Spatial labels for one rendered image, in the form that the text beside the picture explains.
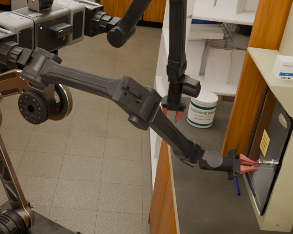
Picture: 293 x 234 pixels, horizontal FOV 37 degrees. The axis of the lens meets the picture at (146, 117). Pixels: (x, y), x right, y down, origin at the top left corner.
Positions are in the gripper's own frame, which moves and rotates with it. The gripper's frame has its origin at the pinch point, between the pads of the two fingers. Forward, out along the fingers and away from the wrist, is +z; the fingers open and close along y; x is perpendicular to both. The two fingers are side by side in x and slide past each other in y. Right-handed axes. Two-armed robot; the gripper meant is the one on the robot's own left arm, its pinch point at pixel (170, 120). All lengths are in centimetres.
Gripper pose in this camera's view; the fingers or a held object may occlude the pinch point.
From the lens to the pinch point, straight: 188.7
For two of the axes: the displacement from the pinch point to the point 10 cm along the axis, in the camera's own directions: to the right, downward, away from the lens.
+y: 9.9, 0.9, 0.7
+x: -0.1, -4.9, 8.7
